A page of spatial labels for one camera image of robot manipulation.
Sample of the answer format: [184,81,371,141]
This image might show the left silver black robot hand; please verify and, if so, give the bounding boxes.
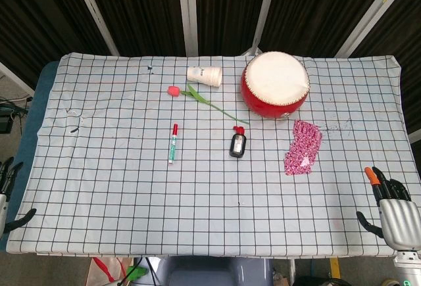
[0,156,37,238]

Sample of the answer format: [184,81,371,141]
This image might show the paper bag red handles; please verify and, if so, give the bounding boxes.
[86,256,132,286]

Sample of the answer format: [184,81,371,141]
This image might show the white black checkered tablecloth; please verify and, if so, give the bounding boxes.
[5,53,421,256]

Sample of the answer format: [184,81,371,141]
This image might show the black bottle red cap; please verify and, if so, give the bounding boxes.
[228,126,247,158]

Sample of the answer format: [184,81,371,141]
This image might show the green plastic object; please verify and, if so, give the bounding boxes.
[126,264,149,282]

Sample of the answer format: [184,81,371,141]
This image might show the red drum white skin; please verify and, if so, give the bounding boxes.
[239,51,310,119]

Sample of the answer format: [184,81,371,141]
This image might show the black device with cables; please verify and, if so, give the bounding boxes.
[0,97,34,135]

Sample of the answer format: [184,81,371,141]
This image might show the pink glitter cloth stack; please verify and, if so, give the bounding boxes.
[282,119,324,177]

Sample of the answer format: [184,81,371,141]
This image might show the stacked white paper cups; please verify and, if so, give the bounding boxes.
[186,66,222,88]

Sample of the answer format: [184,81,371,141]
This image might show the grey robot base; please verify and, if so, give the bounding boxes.
[154,256,274,286]

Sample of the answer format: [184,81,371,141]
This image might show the white metal frame post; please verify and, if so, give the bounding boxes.
[243,0,280,57]
[0,61,36,99]
[334,0,412,59]
[176,0,199,57]
[69,0,120,56]

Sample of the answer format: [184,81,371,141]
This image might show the artificial red tulip flower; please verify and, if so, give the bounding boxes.
[166,83,251,126]

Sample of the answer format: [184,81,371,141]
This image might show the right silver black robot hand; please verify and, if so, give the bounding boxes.
[356,166,421,251]

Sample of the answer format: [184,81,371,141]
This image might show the red green marker pen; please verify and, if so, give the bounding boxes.
[168,123,180,165]

